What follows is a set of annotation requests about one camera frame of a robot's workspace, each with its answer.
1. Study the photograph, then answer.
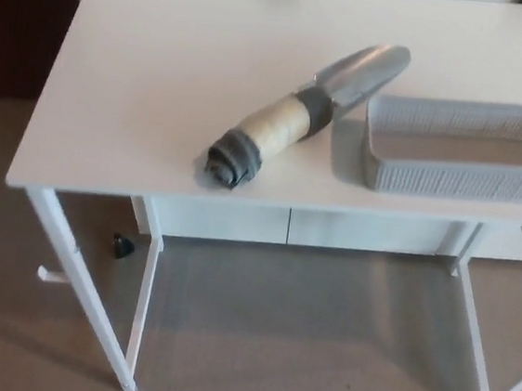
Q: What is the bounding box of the garden trowel with taped handle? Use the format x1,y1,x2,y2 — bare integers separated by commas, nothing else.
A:
202,26,414,209

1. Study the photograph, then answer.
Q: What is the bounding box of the white cabinet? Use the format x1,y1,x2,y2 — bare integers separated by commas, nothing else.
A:
37,0,522,276

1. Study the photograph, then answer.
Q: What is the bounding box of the dark brown door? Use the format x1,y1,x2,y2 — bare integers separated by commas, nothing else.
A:
0,0,80,106

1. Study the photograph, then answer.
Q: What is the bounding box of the black door stop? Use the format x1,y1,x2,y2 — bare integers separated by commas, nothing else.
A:
111,231,137,264

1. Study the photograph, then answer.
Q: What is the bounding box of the grey mesh container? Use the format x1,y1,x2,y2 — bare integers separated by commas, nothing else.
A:
358,87,522,208

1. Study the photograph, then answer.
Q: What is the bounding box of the white desk with metal legs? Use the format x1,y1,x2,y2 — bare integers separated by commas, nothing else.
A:
0,0,522,391

